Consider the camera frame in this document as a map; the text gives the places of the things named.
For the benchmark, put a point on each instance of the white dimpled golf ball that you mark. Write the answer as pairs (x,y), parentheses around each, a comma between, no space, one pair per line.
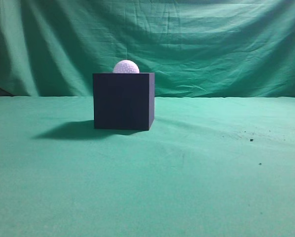
(126,67)

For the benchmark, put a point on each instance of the dark blue cube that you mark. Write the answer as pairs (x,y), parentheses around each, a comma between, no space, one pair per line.
(124,101)

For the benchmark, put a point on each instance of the green cloth backdrop and cover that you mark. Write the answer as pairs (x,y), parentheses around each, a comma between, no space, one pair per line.
(224,74)

